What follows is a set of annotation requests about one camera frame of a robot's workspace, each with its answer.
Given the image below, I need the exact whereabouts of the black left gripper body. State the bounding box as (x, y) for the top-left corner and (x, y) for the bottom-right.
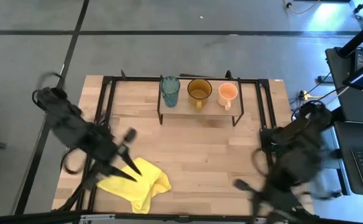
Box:
(93, 133), (130, 171)

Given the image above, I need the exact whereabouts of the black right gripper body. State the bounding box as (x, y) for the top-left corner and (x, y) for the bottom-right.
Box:
(253, 178), (296, 216)

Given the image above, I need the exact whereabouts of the teal faceted plastic tumbler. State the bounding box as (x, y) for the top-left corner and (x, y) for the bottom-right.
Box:
(159, 76), (182, 108)

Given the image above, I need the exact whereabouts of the amber glass mug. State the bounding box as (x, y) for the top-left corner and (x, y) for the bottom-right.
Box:
(186, 78), (213, 111)

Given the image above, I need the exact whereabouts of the peach ceramic mug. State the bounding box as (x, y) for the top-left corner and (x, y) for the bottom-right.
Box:
(217, 82), (239, 112)

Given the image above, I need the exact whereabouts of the wooden shelf with black legs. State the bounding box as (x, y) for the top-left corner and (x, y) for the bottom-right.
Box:
(156, 74), (245, 127)

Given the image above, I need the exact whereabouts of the yellow microfibre cloth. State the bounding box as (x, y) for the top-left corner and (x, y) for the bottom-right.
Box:
(96, 157), (172, 215)

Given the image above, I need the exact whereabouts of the black desk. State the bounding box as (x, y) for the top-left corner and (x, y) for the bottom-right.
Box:
(325, 46), (363, 197)

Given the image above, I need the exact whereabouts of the black slanted pole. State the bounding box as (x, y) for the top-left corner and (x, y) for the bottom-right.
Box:
(336, 23), (363, 58)

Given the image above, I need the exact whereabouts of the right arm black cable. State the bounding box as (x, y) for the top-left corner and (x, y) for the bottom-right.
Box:
(250, 148), (271, 179)

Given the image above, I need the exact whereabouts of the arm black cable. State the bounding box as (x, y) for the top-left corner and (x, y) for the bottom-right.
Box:
(250, 148), (271, 179)
(60, 147), (86, 175)

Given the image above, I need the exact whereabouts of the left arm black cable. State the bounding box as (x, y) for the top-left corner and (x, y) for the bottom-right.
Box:
(60, 147), (86, 175)

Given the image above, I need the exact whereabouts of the black metal rig frame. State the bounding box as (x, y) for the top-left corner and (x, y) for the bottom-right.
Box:
(52, 70), (319, 218)

